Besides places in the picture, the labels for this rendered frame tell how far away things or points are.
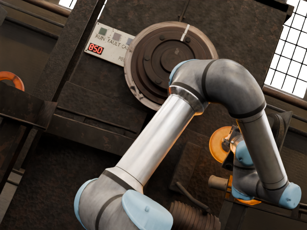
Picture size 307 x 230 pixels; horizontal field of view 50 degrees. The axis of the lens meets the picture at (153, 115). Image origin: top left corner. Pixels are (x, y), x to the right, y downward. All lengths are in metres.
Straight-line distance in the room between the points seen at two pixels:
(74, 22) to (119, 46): 2.84
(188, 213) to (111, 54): 0.91
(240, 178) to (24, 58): 7.81
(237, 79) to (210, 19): 1.13
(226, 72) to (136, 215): 0.40
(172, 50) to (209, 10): 0.47
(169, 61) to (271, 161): 0.77
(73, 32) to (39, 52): 4.05
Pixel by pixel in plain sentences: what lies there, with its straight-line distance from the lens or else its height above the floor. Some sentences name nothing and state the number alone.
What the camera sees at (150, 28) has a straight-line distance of 1.69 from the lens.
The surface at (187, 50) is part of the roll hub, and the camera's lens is 1.58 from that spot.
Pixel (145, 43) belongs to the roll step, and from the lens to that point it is 1.63.
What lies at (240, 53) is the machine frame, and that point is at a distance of 1.87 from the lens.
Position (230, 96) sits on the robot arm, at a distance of 0.81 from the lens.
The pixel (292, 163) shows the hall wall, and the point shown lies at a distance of 8.36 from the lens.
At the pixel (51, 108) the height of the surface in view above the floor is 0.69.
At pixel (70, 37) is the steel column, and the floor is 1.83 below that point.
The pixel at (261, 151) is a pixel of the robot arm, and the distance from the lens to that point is 0.92.
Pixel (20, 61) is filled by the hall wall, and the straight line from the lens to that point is 8.62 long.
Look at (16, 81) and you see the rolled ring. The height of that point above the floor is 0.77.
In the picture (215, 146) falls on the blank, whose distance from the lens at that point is 1.38.
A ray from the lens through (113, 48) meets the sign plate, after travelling 1.80.
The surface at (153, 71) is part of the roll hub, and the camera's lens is 1.52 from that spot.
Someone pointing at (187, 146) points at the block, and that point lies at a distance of 1.55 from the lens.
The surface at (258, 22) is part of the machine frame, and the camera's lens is 1.97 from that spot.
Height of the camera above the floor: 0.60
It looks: 9 degrees up
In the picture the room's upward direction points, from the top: 22 degrees clockwise
